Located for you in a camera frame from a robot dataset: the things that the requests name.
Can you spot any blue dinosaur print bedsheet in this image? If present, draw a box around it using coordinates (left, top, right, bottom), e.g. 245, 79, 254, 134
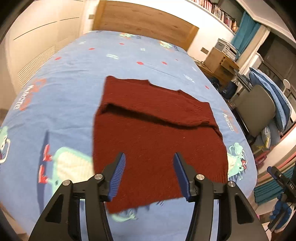
1, 31, 257, 233

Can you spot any teal right curtain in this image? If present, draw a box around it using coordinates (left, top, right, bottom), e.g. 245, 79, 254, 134
231, 11, 261, 55

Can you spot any black backpack on floor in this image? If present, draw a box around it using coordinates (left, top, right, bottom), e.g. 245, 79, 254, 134
220, 81, 238, 100

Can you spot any wooden headboard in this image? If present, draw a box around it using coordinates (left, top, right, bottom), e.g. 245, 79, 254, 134
92, 1, 199, 51

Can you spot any row of books on shelf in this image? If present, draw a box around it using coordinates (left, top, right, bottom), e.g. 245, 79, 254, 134
192, 0, 239, 33

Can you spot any white desk lamp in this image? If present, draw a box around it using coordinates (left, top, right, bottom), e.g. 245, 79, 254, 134
282, 79, 291, 93

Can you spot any grey printer on cabinet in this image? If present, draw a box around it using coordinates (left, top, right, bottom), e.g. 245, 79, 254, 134
215, 38, 237, 60

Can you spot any grey chair with black legs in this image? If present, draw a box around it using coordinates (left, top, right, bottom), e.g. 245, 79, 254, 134
232, 85, 276, 138

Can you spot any white built-in wardrobe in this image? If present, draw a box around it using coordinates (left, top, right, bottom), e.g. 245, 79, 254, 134
4, 1, 86, 93

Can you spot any wooden bedside cabinet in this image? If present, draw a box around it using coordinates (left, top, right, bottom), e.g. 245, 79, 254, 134
196, 47, 239, 87

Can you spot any dark red knit sweater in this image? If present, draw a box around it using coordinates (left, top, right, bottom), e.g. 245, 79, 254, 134
92, 76, 228, 213

